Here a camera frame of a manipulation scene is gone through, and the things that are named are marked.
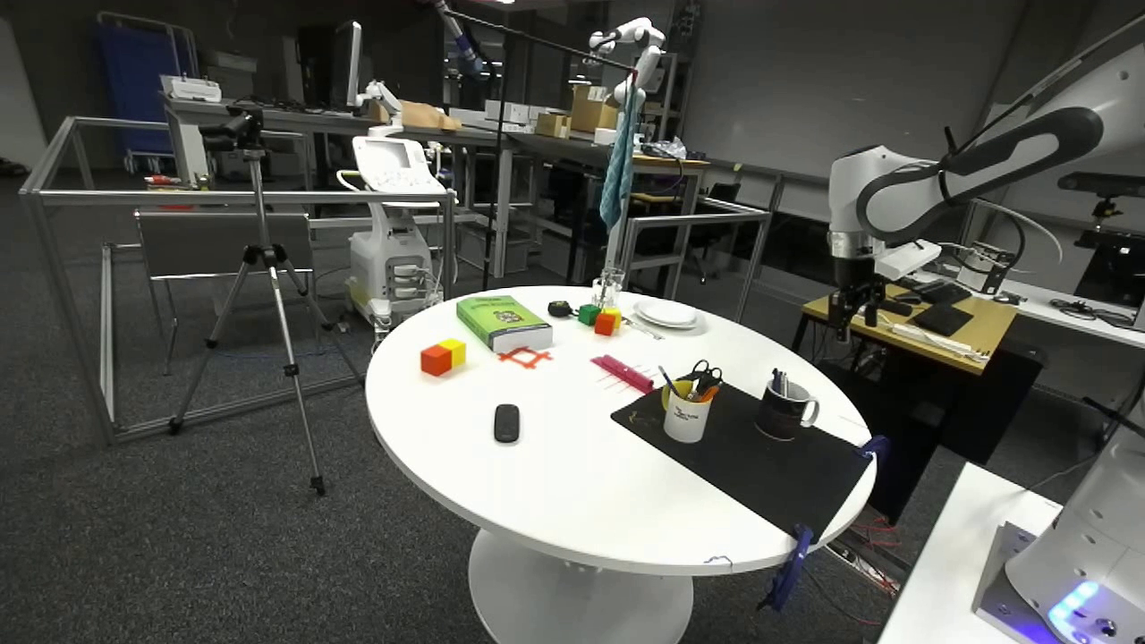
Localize blue board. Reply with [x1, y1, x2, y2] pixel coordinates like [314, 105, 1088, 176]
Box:
[92, 9, 200, 162]

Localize white machine cart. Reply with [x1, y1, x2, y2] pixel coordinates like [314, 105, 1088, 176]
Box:
[338, 132, 443, 334]

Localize blue hanging cloth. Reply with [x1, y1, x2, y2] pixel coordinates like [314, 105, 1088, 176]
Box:
[593, 105, 649, 232]

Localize stack of white plates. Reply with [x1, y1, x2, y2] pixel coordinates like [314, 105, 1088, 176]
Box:
[630, 298, 717, 337]

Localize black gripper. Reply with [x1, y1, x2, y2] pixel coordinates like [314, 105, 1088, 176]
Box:
[831, 255, 890, 339]

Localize green book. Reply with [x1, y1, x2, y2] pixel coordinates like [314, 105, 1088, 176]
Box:
[455, 292, 560, 359]

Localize black table mat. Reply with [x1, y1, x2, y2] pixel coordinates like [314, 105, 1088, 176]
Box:
[609, 379, 882, 542]

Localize white table pedestal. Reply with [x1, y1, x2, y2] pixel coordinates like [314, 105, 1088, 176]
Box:
[466, 527, 700, 644]

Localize small white plate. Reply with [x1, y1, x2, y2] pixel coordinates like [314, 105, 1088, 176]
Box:
[635, 298, 707, 329]

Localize black scissors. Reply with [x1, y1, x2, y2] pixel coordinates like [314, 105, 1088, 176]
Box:
[685, 355, 731, 393]

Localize narrow drinking glass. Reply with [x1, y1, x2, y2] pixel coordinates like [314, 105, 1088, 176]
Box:
[590, 266, 630, 309]

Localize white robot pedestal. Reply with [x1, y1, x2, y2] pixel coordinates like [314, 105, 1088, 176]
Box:
[875, 463, 1145, 644]

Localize metal railing frame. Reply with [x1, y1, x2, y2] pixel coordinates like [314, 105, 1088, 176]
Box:
[15, 111, 466, 436]

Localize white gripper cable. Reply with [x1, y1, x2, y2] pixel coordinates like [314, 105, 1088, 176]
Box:
[964, 194, 1066, 267]

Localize wooden desk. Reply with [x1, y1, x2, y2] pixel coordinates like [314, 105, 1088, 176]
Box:
[797, 280, 1023, 379]

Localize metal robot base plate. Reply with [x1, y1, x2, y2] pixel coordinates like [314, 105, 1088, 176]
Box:
[969, 519, 1145, 644]

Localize cardboard box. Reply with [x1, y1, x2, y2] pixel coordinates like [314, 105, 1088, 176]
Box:
[567, 82, 623, 137]

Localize black computer mouse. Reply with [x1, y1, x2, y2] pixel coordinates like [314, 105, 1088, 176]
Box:
[492, 401, 527, 448]

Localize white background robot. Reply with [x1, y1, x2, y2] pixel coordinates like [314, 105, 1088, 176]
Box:
[586, 9, 672, 101]

